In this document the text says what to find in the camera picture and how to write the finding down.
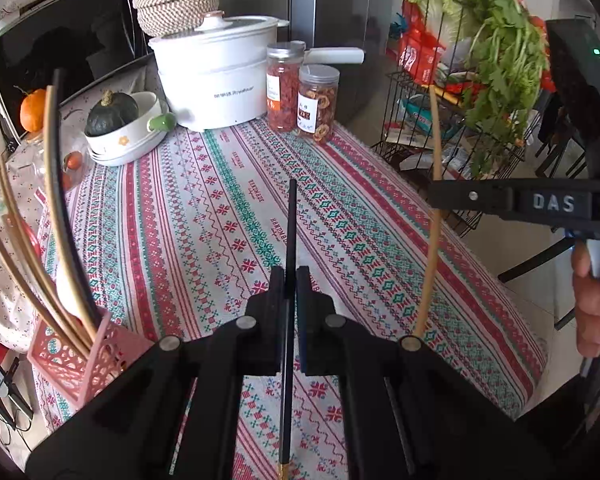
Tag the white cherry print cloth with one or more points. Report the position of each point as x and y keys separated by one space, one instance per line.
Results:
x=10 y=280

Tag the woven lidded basket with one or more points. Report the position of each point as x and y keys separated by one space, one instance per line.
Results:
x=180 y=5

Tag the person's right hand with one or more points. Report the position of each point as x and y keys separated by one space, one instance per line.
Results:
x=592 y=310

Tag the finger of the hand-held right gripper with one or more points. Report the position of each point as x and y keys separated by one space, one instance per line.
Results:
x=460 y=195

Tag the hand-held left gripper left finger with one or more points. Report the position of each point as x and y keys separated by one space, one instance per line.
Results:
x=279 y=310

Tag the white door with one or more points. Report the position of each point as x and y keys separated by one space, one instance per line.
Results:
x=577 y=0

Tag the large orange with stem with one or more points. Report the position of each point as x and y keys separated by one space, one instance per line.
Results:
x=32 y=112

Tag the bunch of leafy greens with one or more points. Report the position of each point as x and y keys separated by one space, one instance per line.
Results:
x=505 y=60

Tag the red plastic bag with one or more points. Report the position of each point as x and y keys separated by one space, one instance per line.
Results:
x=547 y=80

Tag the jar of dried fruit slices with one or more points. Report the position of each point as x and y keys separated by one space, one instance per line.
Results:
x=317 y=105

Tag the small orange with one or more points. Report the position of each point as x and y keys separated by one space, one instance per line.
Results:
x=73 y=160
x=68 y=180

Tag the patterned red green tablecloth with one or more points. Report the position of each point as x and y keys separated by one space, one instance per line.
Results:
x=205 y=210

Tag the person's dark clothing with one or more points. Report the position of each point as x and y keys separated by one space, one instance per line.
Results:
x=565 y=435

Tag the black microwave oven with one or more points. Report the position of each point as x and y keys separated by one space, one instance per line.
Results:
x=80 y=35

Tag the light wooden chopstick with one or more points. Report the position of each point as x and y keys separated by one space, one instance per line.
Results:
x=432 y=265

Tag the white plastic spoon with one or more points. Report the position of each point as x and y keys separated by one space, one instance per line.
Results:
x=67 y=295

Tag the bunch of mixed chopsticks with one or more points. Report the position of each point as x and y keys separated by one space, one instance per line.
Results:
x=77 y=320

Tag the jar of red dried fruit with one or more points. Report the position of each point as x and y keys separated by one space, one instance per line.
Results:
x=282 y=90

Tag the black chair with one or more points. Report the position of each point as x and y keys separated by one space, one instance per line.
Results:
x=562 y=155

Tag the glass jar wooden lid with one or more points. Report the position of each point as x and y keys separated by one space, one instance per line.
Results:
x=40 y=160

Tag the white electric cooking pot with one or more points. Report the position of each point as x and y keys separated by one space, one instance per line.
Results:
x=215 y=75

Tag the pink plastic utensil basket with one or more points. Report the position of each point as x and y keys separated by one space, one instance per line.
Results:
x=75 y=365

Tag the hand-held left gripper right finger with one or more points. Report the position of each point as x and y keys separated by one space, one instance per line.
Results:
x=302 y=310

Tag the red white carton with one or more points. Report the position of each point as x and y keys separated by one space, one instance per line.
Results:
x=420 y=57

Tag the black chopstick gold tip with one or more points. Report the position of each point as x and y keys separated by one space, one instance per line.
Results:
x=292 y=220

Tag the white floral ceramic pot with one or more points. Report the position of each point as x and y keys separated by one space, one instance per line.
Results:
x=130 y=145

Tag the teal plastic bag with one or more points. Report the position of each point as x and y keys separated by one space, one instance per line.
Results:
x=396 y=27

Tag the teal packet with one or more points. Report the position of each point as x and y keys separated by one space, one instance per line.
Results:
x=430 y=117

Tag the dark green kabocha squash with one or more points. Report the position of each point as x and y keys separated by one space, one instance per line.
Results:
x=110 y=115

